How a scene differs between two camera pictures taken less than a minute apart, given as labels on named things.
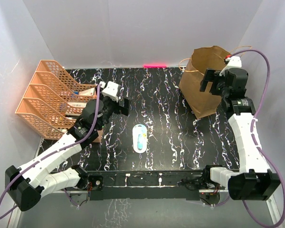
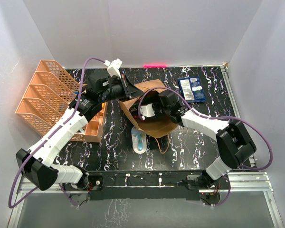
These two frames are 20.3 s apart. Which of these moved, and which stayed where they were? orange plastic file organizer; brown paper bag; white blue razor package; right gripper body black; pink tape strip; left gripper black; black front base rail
Moved: left gripper black; brown paper bag; right gripper body black
Stayed: black front base rail; white blue razor package; pink tape strip; orange plastic file organizer
